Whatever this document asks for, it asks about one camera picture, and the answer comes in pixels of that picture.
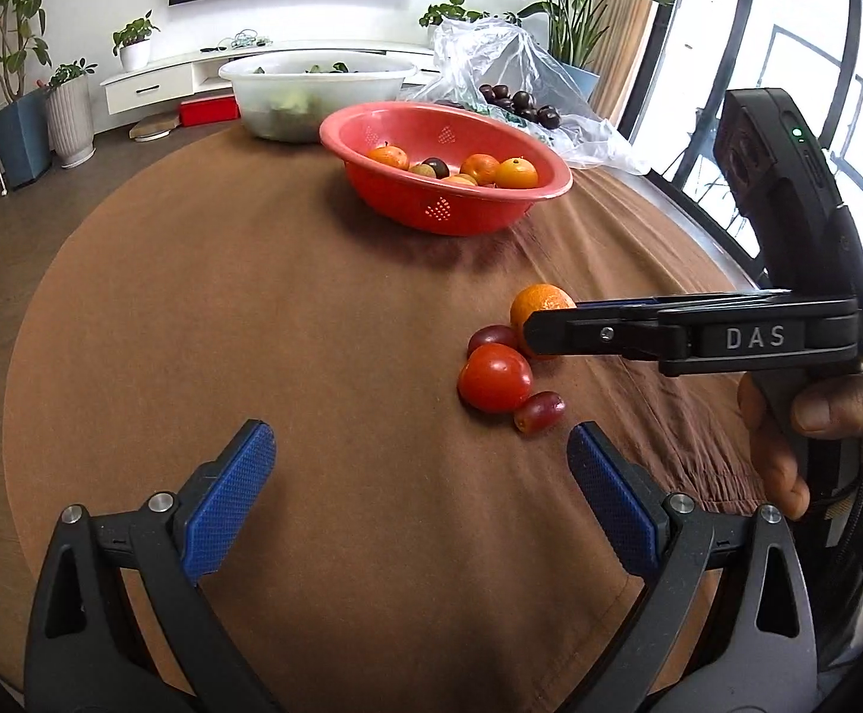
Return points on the pile of dark water chestnuts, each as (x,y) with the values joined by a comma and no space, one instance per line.
(521,100)

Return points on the white low television cabinet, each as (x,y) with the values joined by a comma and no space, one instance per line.
(149,85)

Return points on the brown tablecloth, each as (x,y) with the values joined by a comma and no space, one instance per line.
(290,349)

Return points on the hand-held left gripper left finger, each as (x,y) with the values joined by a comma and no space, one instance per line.
(231,505)

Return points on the small bushy green plant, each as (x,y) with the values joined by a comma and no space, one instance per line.
(67,74)

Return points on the beige curtain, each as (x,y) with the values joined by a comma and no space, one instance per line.
(625,15)

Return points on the ribbed white plant pot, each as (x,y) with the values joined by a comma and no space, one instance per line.
(70,122)

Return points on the red storage box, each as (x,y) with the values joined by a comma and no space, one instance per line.
(208,111)

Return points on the red grape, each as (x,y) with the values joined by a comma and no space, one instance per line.
(491,336)
(539,412)

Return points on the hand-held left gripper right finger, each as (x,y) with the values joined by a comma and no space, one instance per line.
(610,505)

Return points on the small potted green plant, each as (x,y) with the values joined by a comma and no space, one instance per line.
(134,31)
(450,13)

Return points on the green leafy vegetables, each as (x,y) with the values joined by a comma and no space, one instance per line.
(335,68)

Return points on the small white plant pot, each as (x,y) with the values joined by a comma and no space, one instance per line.
(135,56)

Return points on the red plastic colander bowl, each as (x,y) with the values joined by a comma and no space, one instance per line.
(439,212)

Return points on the red tomato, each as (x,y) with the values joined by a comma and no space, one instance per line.
(495,379)

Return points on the square blue plant pot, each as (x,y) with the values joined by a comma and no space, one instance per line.
(580,80)
(19,137)

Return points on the person's right hand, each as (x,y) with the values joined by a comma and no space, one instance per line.
(833,412)

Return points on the clear plastic bag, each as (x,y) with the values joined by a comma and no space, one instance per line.
(491,52)

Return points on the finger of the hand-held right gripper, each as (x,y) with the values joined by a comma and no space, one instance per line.
(587,330)
(625,302)

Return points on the white plastic bowl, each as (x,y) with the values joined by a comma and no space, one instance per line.
(283,100)

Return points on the round wooden board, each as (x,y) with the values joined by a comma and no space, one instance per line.
(153,130)

